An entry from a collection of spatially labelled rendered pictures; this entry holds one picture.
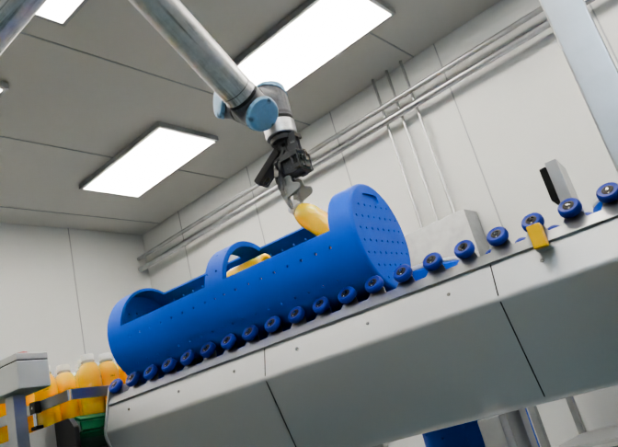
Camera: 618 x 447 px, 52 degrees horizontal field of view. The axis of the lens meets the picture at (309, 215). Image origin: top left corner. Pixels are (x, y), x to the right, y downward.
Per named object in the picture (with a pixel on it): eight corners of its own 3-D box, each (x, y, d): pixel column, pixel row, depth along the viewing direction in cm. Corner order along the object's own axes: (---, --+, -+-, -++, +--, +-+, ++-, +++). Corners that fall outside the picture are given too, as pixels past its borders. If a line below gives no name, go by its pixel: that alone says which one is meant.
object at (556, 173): (584, 226, 126) (555, 157, 131) (564, 234, 128) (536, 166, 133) (593, 233, 134) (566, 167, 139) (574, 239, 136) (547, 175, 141)
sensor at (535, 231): (548, 245, 118) (539, 220, 120) (533, 250, 119) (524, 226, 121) (557, 248, 124) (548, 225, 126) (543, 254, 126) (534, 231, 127)
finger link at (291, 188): (299, 199, 165) (294, 168, 169) (281, 207, 168) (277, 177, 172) (306, 202, 167) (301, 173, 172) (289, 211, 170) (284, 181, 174)
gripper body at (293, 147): (299, 166, 168) (289, 127, 172) (274, 180, 172) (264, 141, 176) (314, 173, 174) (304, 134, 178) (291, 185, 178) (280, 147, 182)
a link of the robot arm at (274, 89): (246, 95, 184) (276, 97, 189) (255, 132, 180) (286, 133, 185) (258, 76, 176) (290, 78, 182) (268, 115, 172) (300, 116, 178)
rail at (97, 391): (72, 399, 181) (71, 388, 182) (70, 400, 182) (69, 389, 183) (174, 387, 214) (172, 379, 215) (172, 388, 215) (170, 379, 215)
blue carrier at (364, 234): (375, 292, 141) (337, 176, 148) (117, 391, 181) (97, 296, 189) (424, 288, 165) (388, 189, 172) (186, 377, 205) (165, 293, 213)
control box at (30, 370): (18, 388, 173) (15, 351, 176) (-22, 406, 182) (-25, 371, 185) (51, 385, 181) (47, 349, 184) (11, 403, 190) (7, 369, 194)
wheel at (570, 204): (577, 192, 123) (580, 199, 124) (554, 201, 126) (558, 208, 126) (580, 206, 120) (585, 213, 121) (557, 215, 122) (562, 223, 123)
